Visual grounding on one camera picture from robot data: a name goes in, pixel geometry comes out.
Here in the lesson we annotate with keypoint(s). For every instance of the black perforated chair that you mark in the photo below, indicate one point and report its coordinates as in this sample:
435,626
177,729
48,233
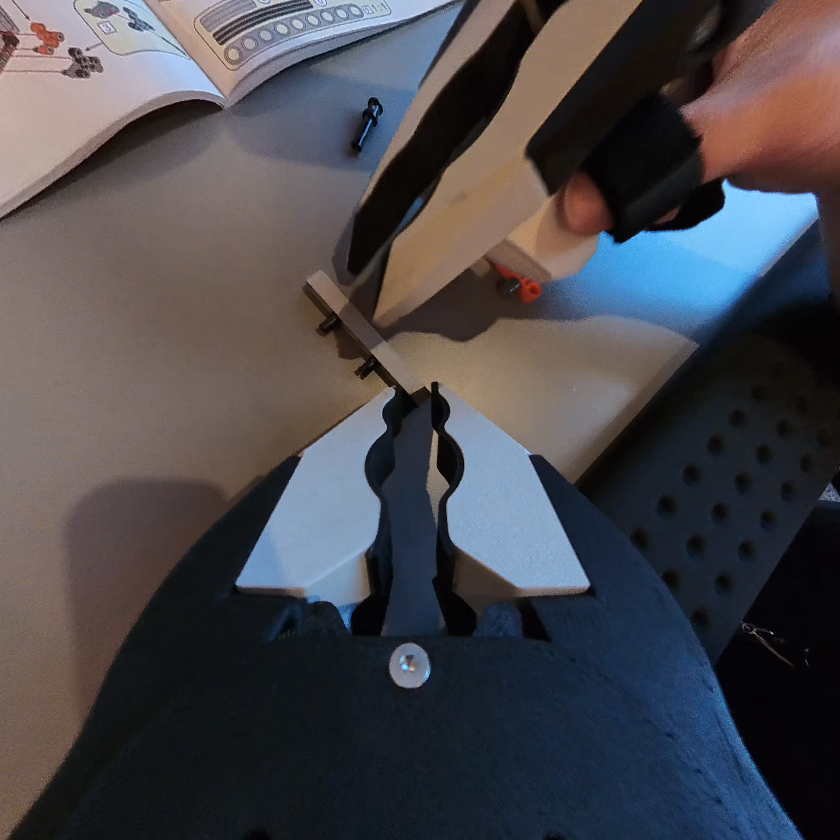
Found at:
722,472

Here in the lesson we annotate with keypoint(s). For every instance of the grey toy beam with holes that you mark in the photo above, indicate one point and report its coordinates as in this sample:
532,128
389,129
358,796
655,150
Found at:
358,331

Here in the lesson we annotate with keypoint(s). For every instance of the grey desk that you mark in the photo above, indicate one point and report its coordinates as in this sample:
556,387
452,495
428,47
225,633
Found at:
164,328

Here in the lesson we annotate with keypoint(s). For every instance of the open instruction booklet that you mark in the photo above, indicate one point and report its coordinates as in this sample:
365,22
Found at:
131,98

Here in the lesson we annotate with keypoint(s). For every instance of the long black connector pin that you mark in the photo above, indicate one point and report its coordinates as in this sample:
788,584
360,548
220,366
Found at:
366,124

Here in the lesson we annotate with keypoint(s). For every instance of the orange toy connector piece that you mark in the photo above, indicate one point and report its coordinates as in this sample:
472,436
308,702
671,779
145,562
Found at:
525,287

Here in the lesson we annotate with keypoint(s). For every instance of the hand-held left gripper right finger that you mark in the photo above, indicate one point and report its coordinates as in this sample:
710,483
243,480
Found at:
512,518

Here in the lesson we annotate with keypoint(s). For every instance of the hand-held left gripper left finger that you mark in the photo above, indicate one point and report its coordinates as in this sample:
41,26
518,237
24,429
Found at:
315,512

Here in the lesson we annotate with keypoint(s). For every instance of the person's right hand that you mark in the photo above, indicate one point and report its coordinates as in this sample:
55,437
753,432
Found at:
781,111

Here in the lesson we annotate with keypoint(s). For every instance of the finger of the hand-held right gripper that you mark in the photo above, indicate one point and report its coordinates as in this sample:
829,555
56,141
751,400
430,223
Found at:
420,111
472,197

